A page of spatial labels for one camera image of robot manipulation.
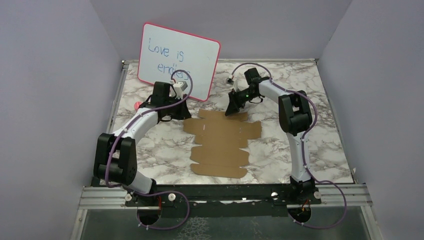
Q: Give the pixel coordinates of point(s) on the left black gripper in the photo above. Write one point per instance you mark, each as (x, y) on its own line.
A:
(184, 112)

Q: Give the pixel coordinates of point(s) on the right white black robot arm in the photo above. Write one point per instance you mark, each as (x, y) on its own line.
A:
(295, 119)

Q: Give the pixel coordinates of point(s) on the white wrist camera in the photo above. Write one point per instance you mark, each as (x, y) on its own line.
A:
(178, 88)
(234, 83)

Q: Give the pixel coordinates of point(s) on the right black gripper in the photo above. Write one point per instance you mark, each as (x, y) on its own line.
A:
(234, 103)

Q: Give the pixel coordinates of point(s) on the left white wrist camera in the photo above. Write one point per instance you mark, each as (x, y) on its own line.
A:
(178, 88)

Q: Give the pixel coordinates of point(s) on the brown cardboard box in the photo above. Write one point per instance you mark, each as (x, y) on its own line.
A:
(221, 143)

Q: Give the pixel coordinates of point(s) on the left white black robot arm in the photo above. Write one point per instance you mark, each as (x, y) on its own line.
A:
(116, 155)

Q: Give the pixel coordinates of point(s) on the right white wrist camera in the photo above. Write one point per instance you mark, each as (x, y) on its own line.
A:
(234, 83)

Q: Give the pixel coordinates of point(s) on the pink capped small bottle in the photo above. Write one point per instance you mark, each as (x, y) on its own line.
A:
(137, 105)

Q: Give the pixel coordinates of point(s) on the pink framed whiteboard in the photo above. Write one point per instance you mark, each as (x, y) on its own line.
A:
(167, 54)

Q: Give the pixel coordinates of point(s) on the aluminium front frame rail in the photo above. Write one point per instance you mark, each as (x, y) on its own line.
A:
(102, 198)

